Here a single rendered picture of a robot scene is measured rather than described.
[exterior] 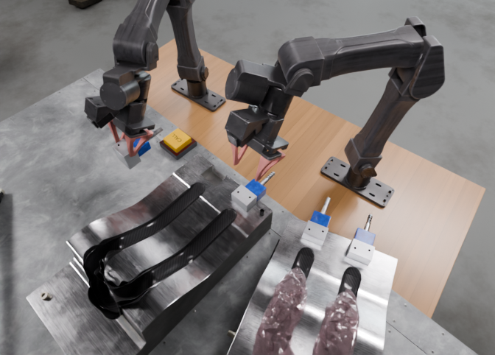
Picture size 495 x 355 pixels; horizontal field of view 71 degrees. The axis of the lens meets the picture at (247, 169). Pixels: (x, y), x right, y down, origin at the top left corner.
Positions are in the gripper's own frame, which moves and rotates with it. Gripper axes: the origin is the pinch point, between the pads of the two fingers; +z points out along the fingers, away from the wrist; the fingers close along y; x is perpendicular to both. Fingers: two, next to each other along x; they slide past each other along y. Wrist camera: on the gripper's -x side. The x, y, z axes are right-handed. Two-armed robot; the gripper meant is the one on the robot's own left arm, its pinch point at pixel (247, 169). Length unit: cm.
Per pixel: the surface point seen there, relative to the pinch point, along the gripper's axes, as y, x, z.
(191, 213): -6.9, -4.3, 16.6
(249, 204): 2.4, 3.0, 9.3
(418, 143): 13, 171, 18
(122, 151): -28.7, -9.3, 11.4
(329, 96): -51, 169, 19
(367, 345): 38.4, -2.2, 14.1
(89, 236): -16.4, -23.8, 22.0
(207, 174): -13.5, 6.2, 12.6
